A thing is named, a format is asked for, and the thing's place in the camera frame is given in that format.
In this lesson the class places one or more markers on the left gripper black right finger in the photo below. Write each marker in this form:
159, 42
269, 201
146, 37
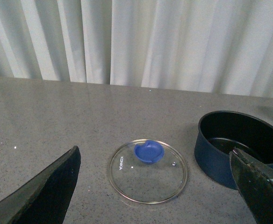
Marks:
254, 181

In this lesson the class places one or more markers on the glass lid blue knob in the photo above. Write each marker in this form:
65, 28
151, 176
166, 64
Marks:
147, 171

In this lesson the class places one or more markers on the white curtain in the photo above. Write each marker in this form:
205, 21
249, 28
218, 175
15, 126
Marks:
220, 46

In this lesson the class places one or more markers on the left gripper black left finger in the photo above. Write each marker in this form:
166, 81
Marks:
46, 197

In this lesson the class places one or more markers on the dark blue pot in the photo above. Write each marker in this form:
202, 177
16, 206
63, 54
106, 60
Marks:
221, 132

